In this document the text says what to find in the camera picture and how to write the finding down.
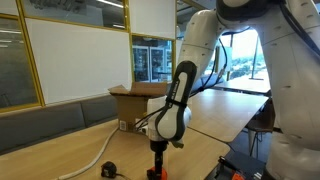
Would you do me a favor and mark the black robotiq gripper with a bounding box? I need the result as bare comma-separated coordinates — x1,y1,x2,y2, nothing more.
149,139,169,172

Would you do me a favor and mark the orange black tape measure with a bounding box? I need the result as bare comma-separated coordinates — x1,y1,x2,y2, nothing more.
146,165,169,180

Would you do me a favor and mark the black gadget with cord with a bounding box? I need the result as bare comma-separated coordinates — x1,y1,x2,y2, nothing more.
100,161,133,180

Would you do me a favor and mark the white braided rope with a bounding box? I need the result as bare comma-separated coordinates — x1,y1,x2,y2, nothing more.
56,125,120,180

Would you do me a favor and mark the open cardboard shipping box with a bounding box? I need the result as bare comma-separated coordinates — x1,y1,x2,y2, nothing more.
108,81,169,134

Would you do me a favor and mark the orange black tool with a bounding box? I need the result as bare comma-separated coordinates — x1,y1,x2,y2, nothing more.
231,171,246,180

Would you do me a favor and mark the black equipment case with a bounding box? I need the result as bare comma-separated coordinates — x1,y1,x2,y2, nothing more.
204,150,268,180

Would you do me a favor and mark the white framed display cabinet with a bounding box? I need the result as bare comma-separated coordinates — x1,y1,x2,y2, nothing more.
132,45,151,83
149,46,165,82

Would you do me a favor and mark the brown chair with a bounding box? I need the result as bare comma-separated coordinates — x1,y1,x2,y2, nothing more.
246,99,278,158

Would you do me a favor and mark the white standing board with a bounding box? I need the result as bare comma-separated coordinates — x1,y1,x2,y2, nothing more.
214,45,233,74

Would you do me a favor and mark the grey upholstered bench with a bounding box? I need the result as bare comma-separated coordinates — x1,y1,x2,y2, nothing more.
0,73,225,156

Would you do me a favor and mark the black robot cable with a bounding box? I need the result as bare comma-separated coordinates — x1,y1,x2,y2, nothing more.
133,37,229,134

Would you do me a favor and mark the white wall panel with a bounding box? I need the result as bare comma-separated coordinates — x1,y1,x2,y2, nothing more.
25,18,133,105

